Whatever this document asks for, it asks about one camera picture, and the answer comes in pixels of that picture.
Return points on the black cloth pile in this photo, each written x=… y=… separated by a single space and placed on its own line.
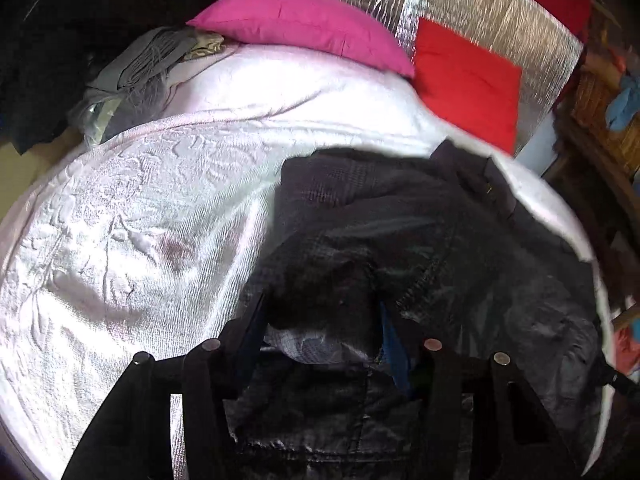
x=50 y=35

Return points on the pink pillow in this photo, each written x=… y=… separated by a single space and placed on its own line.
x=300 y=20

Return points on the blue cloth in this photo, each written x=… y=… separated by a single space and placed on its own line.
x=622 y=105

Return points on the silver foil insulation mat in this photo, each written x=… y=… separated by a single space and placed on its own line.
x=500 y=10

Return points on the white textured bedspread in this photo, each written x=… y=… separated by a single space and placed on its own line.
x=150 y=210

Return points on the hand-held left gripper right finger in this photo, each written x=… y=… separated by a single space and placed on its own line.
x=393 y=347

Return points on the grey folded cloth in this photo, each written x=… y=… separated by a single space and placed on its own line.
x=135 y=70

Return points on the black jacket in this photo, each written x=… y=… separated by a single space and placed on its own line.
x=400 y=220

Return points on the red square cushion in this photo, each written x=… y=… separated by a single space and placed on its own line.
x=465 y=85

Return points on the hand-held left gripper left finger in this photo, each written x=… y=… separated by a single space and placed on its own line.
x=251 y=332

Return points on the clear plastic bag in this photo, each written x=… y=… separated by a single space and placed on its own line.
x=92 y=120

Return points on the wicker basket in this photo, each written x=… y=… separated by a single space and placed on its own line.
x=592 y=105

